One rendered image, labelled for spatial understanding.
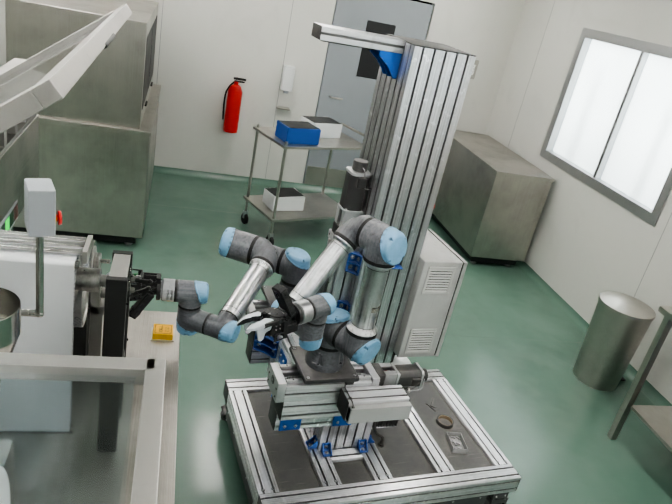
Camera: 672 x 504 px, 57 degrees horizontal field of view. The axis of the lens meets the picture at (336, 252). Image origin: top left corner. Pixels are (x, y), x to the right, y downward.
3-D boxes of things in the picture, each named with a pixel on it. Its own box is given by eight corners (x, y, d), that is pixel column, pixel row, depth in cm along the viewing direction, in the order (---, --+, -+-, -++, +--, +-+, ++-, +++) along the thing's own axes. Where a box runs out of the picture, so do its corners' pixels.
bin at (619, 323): (636, 395, 425) (674, 317, 400) (586, 393, 414) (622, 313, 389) (605, 363, 457) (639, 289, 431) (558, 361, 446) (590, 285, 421)
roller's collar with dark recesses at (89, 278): (98, 296, 165) (99, 275, 162) (73, 295, 163) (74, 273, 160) (101, 284, 170) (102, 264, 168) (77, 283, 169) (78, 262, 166)
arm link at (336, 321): (328, 329, 247) (335, 299, 242) (352, 346, 239) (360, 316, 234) (307, 337, 239) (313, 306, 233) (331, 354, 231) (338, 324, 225)
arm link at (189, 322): (199, 343, 209) (203, 315, 204) (170, 332, 211) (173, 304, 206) (210, 332, 216) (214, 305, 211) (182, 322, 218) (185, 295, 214)
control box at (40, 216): (64, 236, 126) (65, 190, 122) (28, 237, 122) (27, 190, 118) (59, 222, 131) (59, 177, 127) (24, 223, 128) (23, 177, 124)
